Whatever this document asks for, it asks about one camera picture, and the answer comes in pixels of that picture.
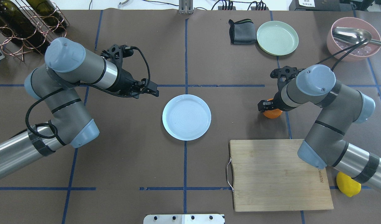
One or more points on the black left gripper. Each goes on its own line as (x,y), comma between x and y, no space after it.
(125,81)

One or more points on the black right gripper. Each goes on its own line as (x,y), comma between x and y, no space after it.
(276,102)

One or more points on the orange fruit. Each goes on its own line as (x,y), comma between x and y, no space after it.
(274,112)

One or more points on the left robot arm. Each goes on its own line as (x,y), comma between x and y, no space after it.
(59,117)

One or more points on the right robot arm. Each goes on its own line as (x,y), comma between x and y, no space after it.
(341,106)

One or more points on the light blue plate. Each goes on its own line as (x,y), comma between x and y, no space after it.
(186,117)

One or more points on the pale green plate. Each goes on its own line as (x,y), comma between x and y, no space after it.
(277,38)

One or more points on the wooden cutting board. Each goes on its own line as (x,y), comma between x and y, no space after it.
(269,176)

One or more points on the dark folded cloth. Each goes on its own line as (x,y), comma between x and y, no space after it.
(242,32)

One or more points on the yellow lemon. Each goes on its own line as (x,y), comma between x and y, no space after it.
(347,185)

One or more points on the metal scoop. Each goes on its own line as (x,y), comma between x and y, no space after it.
(354,36)

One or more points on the dark green wine bottle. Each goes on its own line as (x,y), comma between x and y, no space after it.
(23,28)

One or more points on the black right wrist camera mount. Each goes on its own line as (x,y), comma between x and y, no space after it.
(284,75)

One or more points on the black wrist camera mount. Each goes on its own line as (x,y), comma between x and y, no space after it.
(284,75)
(116,53)

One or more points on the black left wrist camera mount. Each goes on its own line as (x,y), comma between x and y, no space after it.
(116,53)

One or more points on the copper wire bottle rack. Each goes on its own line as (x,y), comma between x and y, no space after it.
(23,27)

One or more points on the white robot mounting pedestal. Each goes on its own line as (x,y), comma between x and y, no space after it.
(184,219)

